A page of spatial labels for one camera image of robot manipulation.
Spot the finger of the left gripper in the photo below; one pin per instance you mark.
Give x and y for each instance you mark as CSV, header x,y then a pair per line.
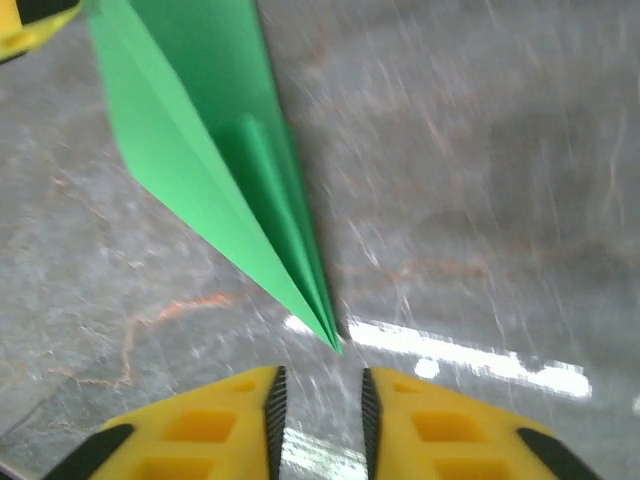
x,y
20,35

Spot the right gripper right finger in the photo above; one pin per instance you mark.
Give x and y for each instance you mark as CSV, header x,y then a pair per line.
x,y
450,435

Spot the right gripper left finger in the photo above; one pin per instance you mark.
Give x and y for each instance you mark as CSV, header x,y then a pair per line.
x,y
200,430

